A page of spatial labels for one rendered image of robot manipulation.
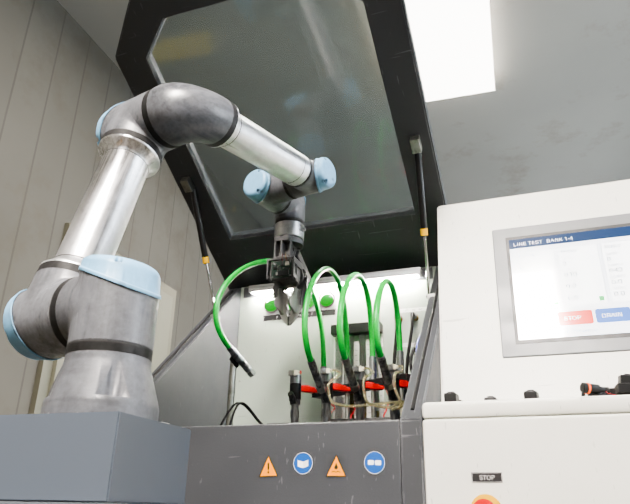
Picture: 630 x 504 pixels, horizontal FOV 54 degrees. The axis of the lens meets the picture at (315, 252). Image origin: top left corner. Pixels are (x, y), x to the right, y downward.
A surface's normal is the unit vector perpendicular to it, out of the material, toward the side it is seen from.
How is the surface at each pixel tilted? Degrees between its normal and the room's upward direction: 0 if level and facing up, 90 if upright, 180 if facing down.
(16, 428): 90
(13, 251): 90
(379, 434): 90
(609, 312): 76
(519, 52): 180
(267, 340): 90
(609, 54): 180
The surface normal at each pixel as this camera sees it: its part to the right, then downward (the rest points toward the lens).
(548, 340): -0.33, -0.58
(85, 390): 0.04, -0.65
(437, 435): -0.34, -0.36
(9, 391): 0.96, -0.10
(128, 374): 0.64, -0.54
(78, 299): -0.55, -0.33
